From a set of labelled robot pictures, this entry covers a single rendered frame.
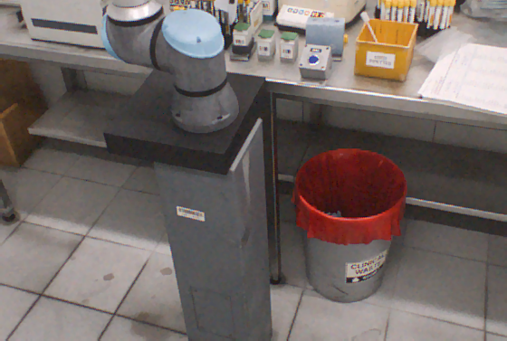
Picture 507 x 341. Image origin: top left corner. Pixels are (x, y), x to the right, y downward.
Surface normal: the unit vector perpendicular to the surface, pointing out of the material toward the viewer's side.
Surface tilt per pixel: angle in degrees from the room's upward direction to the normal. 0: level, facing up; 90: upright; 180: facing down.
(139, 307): 0
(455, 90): 1
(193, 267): 90
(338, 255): 94
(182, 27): 9
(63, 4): 90
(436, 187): 0
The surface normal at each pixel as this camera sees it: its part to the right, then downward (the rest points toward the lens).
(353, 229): -0.05, 0.68
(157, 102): -0.07, -0.75
